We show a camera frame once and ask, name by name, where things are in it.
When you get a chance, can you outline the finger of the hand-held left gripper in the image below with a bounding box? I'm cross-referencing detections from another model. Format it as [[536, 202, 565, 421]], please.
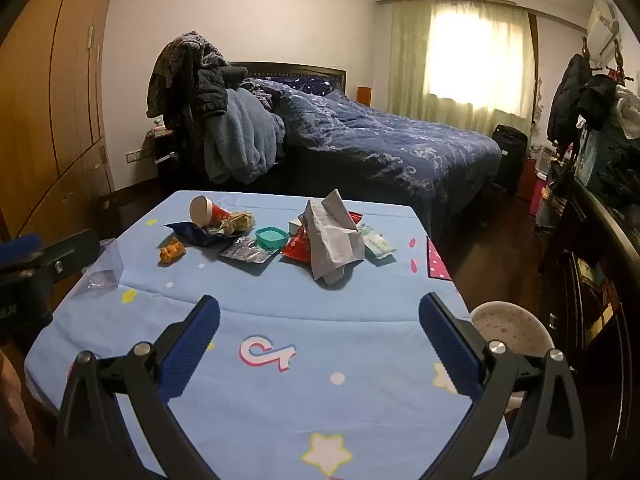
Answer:
[[42, 232, 101, 283], [0, 234, 42, 263]]

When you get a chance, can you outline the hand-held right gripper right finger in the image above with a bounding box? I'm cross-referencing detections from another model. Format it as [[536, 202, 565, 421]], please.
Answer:
[[418, 292, 587, 480]]

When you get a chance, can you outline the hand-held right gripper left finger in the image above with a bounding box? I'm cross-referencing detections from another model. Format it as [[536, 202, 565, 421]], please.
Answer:
[[54, 295, 221, 480]]

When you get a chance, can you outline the silver blister pack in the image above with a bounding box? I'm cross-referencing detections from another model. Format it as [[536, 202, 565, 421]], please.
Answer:
[[218, 236, 281, 265]]

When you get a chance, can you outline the red white paper cup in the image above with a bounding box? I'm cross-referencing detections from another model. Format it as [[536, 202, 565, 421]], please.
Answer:
[[189, 195, 233, 226]]

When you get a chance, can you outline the clear plastic bag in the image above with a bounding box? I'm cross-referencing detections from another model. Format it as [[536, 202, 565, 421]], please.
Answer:
[[80, 237, 126, 291]]

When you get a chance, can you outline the white speckled stool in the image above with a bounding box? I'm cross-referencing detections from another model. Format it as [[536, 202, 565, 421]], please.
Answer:
[[470, 301, 556, 413]]

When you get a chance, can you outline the orange wrapper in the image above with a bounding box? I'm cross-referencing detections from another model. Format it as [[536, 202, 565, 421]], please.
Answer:
[[158, 240, 187, 265]]

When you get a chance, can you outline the dark blue wrapper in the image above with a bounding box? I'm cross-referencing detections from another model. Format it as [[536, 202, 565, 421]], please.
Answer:
[[165, 221, 226, 248]]

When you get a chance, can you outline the white green tissue packet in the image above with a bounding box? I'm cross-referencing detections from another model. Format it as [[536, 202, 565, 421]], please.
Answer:
[[359, 224, 397, 259]]

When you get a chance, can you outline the crumpled beige wrapper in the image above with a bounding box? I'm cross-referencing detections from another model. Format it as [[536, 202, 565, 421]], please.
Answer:
[[207, 211, 256, 236]]

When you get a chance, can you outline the teal plastic lid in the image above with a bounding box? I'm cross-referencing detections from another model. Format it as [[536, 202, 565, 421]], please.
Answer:
[[255, 226, 290, 251]]

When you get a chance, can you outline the dark nightstand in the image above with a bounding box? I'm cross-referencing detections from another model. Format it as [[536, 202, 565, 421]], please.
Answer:
[[147, 127, 201, 191]]

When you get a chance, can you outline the brown wooden wardrobe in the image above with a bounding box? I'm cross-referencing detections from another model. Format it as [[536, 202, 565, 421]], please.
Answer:
[[0, 0, 121, 241]]

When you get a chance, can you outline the red snack packet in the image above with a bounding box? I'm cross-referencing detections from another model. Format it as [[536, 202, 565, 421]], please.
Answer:
[[281, 210, 363, 263]]

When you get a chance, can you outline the crumpled white paper bag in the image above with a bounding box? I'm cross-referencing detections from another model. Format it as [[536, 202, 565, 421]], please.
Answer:
[[304, 189, 366, 282]]

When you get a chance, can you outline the dark wooden dresser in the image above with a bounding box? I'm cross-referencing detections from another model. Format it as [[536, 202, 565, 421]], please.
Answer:
[[537, 175, 640, 461]]

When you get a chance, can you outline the pink container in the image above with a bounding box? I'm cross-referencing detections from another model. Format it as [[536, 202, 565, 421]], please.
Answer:
[[531, 180, 551, 217]]

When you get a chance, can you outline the red box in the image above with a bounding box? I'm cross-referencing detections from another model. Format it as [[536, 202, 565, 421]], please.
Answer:
[[517, 157, 538, 201]]

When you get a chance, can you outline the black suitcase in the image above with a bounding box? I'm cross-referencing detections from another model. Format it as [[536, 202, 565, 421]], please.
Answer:
[[491, 124, 529, 196]]

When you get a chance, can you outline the small white appliance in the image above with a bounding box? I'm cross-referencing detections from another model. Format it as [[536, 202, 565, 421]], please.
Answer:
[[535, 145, 558, 178]]

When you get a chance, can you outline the pile of dark jackets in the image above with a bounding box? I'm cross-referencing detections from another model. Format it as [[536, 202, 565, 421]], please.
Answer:
[[146, 31, 246, 131]]

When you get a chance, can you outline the coat rack with clothes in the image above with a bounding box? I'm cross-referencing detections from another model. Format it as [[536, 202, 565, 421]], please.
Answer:
[[546, 35, 640, 146]]

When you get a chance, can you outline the pale green curtain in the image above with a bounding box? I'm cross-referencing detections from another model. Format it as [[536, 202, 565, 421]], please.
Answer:
[[389, 0, 538, 121]]

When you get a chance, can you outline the dark wooden bed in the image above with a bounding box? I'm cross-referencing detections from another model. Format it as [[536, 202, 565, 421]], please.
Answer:
[[200, 62, 503, 241]]

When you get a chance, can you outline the white air conditioner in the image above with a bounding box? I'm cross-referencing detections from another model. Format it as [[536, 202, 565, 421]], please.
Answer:
[[586, 0, 623, 56]]

